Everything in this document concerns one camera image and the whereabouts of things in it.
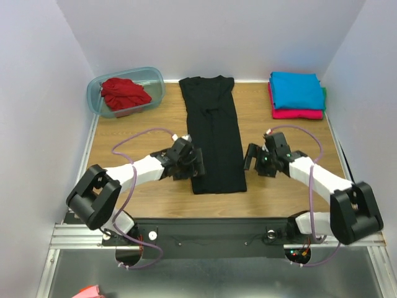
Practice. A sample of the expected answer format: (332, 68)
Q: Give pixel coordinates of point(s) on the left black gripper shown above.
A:
(195, 169)

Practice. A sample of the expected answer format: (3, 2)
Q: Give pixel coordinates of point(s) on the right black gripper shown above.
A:
(258, 161)

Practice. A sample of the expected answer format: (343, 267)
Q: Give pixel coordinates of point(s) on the black t shirt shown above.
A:
(212, 123)

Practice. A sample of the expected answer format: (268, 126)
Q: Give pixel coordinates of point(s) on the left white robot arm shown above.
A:
(94, 197)

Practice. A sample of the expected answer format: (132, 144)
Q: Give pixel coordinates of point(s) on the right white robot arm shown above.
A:
(353, 210)

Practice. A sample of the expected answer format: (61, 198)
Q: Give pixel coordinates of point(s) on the folded pink t shirt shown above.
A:
(293, 113)

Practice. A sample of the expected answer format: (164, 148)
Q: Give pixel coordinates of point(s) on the folded blue t shirt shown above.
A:
(296, 91)

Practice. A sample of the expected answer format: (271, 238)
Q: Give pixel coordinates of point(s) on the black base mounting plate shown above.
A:
(220, 237)

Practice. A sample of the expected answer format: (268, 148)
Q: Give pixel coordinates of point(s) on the clear blue plastic bin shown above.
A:
(148, 77)

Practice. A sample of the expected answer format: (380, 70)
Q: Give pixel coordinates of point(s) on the red t shirt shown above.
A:
(120, 94)

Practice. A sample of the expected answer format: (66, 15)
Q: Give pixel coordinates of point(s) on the folded green t shirt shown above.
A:
(324, 91)

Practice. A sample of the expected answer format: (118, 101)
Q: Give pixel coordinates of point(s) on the pink cloth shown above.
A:
(89, 292)

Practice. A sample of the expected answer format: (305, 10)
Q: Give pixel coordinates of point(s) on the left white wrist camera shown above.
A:
(187, 137)

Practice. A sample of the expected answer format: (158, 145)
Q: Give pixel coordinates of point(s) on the aluminium frame rail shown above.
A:
(75, 237)

